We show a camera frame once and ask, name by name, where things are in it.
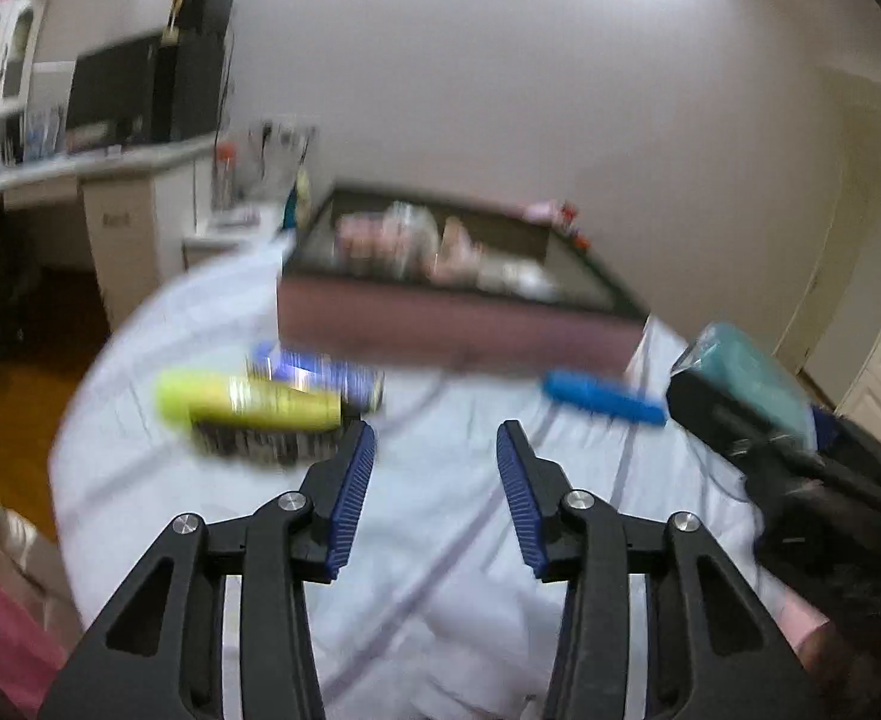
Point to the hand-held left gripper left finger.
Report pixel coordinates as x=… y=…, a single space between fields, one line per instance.
x=354 y=495

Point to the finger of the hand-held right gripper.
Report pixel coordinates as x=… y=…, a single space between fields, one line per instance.
x=717 y=424
x=867 y=465

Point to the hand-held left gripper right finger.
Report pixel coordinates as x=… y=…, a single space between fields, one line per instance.
x=519 y=495

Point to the teal plastic container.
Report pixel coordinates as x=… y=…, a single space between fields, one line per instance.
x=747 y=364

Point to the brown tray box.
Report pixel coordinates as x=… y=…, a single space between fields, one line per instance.
x=448 y=330

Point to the pink doll figurine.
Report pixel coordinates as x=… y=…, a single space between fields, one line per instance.
x=459 y=251

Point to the pink white block figure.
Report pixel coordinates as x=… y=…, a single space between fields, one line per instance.
x=361 y=236

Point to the clear glass jar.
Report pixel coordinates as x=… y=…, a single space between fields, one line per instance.
x=410 y=236

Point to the person's right forearm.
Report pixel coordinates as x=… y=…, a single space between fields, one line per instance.
x=867 y=660

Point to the black patterned case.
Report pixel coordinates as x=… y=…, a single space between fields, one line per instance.
x=260 y=444

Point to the blue highlighter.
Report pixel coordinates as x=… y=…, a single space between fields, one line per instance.
x=605 y=397

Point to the blue silver patterned tube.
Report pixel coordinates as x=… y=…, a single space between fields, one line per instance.
x=320 y=373

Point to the yellow highlighter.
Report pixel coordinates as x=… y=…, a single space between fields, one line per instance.
x=253 y=399

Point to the pink toy figure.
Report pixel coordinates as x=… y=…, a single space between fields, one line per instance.
x=541 y=210

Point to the white bedside table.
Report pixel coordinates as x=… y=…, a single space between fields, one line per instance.
x=230 y=236

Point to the teal bottle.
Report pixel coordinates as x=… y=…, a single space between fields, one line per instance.
x=291 y=206

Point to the orange cap bottle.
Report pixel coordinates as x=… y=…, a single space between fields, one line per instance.
x=223 y=176

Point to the white plastic bag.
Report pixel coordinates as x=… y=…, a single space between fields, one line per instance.
x=279 y=157

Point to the white desk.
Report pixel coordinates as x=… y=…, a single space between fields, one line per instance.
x=118 y=202

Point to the black computer tower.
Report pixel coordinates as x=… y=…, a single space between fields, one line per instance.
x=189 y=90

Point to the black computer monitor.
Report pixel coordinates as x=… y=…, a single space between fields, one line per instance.
x=110 y=94

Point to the black boxes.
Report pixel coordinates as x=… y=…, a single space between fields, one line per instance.
x=204 y=4

